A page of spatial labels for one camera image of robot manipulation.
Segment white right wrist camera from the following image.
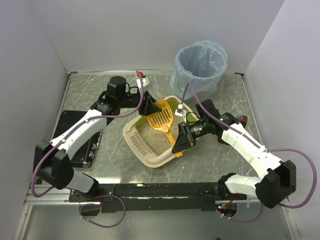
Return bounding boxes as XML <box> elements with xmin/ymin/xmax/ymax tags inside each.
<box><xmin>174</xmin><ymin>104</ymin><xmax>186</xmax><ymax>118</ymax></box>

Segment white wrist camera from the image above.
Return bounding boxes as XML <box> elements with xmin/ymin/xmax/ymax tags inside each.
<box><xmin>174</xmin><ymin>104</ymin><xmax>186</xmax><ymax>118</ymax></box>
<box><xmin>136</xmin><ymin>71</ymin><xmax>151</xmax><ymax>89</ymax></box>

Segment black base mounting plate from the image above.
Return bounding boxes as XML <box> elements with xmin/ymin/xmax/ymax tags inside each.
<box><xmin>69</xmin><ymin>182</ymin><xmax>247</xmax><ymax>213</ymax></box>

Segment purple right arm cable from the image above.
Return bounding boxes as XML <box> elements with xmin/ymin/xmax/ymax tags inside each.
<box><xmin>180</xmin><ymin>81</ymin><xmax>317</xmax><ymax>223</ymax></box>

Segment beige cat litter pellets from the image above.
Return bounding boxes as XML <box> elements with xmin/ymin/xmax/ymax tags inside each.
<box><xmin>136</xmin><ymin>122</ymin><xmax>172</xmax><ymax>156</ymax></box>

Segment orange plastic litter scoop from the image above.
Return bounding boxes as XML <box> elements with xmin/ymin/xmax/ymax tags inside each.
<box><xmin>147</xmin><ymin>99</ymin><xmax>183</xmax><ymax>152</ymax></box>

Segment aluminium frame rail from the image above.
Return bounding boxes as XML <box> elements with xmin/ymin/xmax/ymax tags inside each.
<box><xmin>24</xmin><ymin>187</ymin><xmax>72</xmax><ymax>206</ymax></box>

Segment grey bin with blue bag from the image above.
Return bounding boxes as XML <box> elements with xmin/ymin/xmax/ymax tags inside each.
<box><xmin>170</xmin><ymin>40</ymin><xmax>228</xmax><ymax>100</ymax></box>

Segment brown wooden metronome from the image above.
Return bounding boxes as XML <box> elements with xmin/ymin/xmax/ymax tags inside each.
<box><xmin>217</xmin><ymin>115</ymin><xmax>248</xmax><ymax>146</ymax></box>

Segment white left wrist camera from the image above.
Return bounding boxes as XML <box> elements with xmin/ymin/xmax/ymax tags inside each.
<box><xmin>136</xmin><ymin>71</ymin><xmax>151</xmax><ymax>89</ymax></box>

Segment beige green litter box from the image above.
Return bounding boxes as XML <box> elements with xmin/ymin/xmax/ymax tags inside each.
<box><xmin>122</xmin><ymin>95</ymin><xmax>198</xmax><ymax>169</ymax></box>

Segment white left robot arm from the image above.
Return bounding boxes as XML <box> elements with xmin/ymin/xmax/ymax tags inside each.
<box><xmin>30</xmin><ymin>76</ymin><xmax>162</xmax><ymax>198</ymax></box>

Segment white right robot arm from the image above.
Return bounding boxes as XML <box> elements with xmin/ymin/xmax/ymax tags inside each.
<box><xmin>172</xmin><ymin>99</ymin><xmax>297</xmax><ymax>209</ymax></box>

